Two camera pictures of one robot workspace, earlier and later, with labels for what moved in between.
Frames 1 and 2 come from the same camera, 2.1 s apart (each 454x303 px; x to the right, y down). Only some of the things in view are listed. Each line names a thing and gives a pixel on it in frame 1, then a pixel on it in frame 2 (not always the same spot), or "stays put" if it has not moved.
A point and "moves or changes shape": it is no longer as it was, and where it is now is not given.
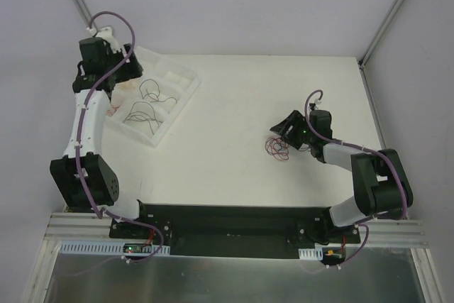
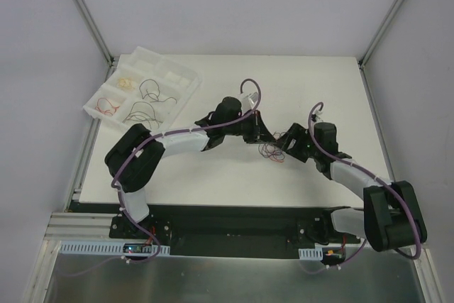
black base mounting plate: x=233 y=230 stays put
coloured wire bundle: x=277 y=146 moves or changes shape
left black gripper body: x=128 y=67 → x=255 y=126
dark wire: x=148 y=94 stays put
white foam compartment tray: x=147 y=107 stays put
